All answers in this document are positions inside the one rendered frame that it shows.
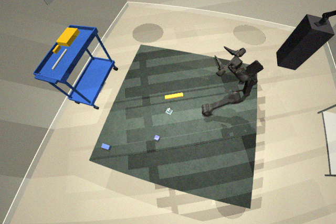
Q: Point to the yellow bar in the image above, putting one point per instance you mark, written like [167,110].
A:
[174,95]

